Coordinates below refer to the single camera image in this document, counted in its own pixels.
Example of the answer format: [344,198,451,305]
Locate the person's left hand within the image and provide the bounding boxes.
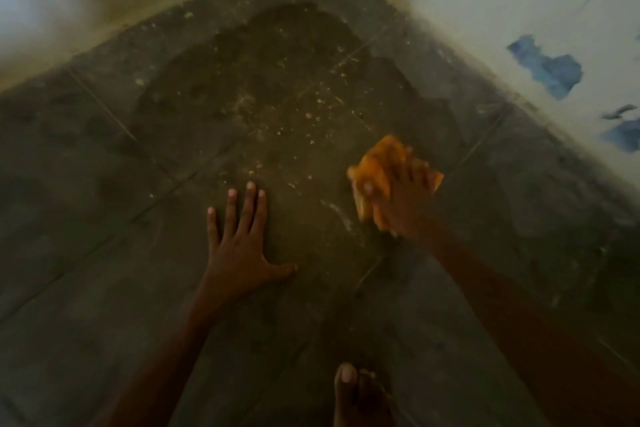
[198,181,299,313]

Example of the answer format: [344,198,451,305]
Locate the person's right hand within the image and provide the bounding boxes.
[363,154,447,248]

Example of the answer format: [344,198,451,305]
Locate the orange cleaning cloth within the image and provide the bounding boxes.
[347,135,445,237]

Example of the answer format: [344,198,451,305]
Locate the person's left forearm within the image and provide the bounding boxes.
[92,290,223,427]

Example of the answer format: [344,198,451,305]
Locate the person's right forearm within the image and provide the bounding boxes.
[424,225,640,427]

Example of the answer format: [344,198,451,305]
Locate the person's bare foot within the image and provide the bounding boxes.
[333,363,401,427]

